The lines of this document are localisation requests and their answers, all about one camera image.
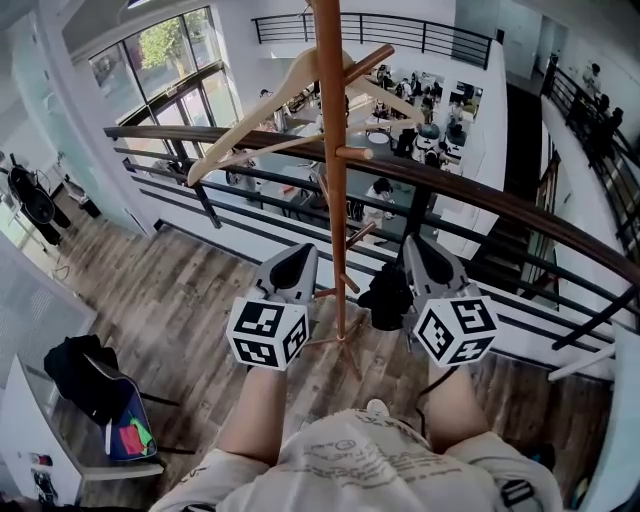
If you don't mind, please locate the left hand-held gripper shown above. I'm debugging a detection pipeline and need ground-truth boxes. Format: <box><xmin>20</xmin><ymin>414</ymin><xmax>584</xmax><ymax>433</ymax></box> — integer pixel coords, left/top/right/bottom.
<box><xmin>225</xmin><ymin>243</ymin><xmax>321</xmax><ymax>372</ymax></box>

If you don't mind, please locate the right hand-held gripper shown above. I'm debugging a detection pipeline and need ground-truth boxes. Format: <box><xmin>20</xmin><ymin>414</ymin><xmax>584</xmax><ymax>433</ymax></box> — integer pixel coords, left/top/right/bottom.
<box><xmin>402</xmin><ymin>233</ymin><xmax>500</xmax><ymax>370</ymax></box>

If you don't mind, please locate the wooden coat stand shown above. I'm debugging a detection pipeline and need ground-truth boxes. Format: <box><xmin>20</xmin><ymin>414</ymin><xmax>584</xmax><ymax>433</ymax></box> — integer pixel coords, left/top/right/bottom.
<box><xmin>302</xmin><ymin>0</ymin><xmax>396</xmax><ymax>382</ymax></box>

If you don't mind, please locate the person's left forearm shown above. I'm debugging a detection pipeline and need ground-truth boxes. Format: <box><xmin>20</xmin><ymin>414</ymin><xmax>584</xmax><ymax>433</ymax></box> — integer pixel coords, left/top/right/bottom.
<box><xmin>216</xmin><ymin>366</ymin><xmax>290</xmax><ymax>467</ymax></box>

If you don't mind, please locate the person's right forearm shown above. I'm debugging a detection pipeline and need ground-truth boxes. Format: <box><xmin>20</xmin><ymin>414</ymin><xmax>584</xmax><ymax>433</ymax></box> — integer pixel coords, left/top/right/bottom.
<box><xmin>426</xmin><ymin>364</ymin><xmax>492</xmax><ymax>456</ymax></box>

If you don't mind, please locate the dark staircase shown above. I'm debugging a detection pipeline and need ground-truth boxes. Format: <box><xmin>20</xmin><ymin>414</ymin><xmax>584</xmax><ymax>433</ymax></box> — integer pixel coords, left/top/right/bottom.
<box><xmin>474</xmin><ymin>149</ymin><xmax>564</xmax><ymax>306</ymax></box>

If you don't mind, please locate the dark wooden handrail balustrade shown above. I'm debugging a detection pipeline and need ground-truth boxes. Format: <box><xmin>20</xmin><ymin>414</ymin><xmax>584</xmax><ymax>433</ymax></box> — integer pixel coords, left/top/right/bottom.
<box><xmin>103</xmin><ymin>124</ymin><xmax>640</xmax><ymax>352</ymax></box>

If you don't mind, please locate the person's printed white t-shirt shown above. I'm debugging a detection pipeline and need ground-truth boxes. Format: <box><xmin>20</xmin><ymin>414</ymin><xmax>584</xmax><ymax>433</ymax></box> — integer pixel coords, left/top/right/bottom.
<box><xmin>148</xmin><ymin>407</ymin><xmax>566</xmax><ymax>512</ymax></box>

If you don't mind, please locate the blue bag with coloured patches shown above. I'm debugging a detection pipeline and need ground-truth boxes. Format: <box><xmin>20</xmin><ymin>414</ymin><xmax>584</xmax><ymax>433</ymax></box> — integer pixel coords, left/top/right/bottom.
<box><xmin>82</xmin><ymin>353</ymin><xmax>159</xmax><ymax>463</ymax></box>

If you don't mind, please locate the black jacket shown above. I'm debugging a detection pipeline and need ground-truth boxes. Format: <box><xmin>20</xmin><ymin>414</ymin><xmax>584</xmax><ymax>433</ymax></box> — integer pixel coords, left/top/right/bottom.
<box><xmin>43</xmin><ymin>334</ymin><xmax>122</xmax><ymax>427</ymax></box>

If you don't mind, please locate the black metal chair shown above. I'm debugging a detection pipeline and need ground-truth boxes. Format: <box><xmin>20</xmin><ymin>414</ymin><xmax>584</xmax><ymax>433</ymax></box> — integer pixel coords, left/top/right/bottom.
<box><xmin>74</xmin><ymin>349</ymin><xmax>197</xmax><ymax>482</ymax></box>

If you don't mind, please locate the light wooden clothes hanger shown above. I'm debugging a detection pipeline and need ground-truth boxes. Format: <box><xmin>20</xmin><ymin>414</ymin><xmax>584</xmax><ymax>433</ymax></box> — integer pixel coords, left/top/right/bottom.
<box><xmin>186</xmin><ymin>47</ymin><xmax>427</xmax><ymax>188</ymax></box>

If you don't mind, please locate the black metal corridor railing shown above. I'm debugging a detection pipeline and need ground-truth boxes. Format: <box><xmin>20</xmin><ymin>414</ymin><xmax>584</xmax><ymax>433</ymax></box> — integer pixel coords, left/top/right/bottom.
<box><xmin>541</xmin><ymin>53</ymin><xmax>640</xmax><ymax>262</ymax></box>

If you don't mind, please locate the white desk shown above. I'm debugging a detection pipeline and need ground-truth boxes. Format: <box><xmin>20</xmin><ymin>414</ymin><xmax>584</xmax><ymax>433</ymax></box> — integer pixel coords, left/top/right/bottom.
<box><xmin>0</xmin><ymin>353</ymin><xmax>85</xmax><ymax>507</ymax></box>

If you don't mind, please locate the black standing fan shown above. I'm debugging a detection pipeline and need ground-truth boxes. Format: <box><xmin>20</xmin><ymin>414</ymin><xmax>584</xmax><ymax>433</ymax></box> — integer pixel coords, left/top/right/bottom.
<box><xmin>5</xmin><ymin>153</ymin><xmax>74</xmax><ymax>247</ymax></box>

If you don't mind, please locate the large glass window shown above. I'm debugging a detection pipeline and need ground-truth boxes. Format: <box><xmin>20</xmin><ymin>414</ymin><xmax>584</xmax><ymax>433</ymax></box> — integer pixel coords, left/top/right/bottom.
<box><xmin>88</xmin><ymin>6</ymin><xmax>242</xmax><ymax>154</ymax></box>

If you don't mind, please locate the black metal balcony railing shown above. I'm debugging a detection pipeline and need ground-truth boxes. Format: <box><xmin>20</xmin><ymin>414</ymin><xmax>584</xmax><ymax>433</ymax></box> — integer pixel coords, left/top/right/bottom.
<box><xmin>250</xmin><ymin>12</ymin><xmax>494</xmax><ymax>71</ymax></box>

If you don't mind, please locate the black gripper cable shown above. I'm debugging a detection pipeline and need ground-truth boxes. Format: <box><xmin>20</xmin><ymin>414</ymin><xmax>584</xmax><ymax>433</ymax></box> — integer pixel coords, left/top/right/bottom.
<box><xmin>414</xmin><ymin>366</ymin><xmax>455</xmax><ymax>437</ymax></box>

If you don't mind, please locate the black strap buckle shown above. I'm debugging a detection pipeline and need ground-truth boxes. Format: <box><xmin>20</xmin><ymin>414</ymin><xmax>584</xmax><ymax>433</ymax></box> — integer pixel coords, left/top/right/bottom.
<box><xmin>500</xmin><ymin>478</ymin><xmax>537</xmax><ymax>509</ymax></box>

